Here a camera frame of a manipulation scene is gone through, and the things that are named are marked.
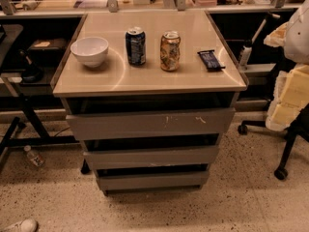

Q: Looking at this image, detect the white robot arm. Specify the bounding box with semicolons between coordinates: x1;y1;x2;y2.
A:
264;0;309;131

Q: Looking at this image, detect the grey middle drawer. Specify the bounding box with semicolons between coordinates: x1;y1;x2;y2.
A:
84;146;219;170

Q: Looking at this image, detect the grey drawer cabinet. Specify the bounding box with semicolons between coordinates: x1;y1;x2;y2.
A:
50;9;250;197

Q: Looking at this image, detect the white shoe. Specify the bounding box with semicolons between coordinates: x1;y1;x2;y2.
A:
0;218;38;232

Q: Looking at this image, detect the white ceramic bowl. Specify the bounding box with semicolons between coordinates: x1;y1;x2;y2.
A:
70;37;109;68

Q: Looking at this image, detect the grey drawer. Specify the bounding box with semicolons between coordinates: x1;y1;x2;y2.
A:
97;171;210;190
84;146;219;170
67;108;235;140

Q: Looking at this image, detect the black desk frame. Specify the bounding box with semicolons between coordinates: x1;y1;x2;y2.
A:
0;23;80;174

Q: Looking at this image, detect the grey bottom drawer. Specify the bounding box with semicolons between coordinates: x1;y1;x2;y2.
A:
97;171;210;190

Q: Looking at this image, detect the black office chair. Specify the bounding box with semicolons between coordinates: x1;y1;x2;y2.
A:
237;103;309;181

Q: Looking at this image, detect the plastic water bottle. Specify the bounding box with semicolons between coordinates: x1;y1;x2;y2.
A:
24;145;44;167

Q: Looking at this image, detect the dark blue snack bar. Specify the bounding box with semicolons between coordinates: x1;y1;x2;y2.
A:
198;49;224;71

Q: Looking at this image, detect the white handheld tool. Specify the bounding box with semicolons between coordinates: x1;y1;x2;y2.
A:
239;13;280;70

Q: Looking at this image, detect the orange soda can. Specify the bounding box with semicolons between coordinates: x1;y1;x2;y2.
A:
160;31;181;72

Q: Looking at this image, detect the blue soda can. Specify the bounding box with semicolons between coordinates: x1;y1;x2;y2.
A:
126;26;146;66

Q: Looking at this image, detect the black box with label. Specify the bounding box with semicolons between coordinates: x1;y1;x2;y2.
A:
27;38;67;62

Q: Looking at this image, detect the black joystick device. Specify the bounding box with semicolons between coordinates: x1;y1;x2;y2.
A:
19;49;43;83

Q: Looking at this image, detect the grey top drawer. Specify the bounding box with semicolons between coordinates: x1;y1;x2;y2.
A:
67;108;235;140

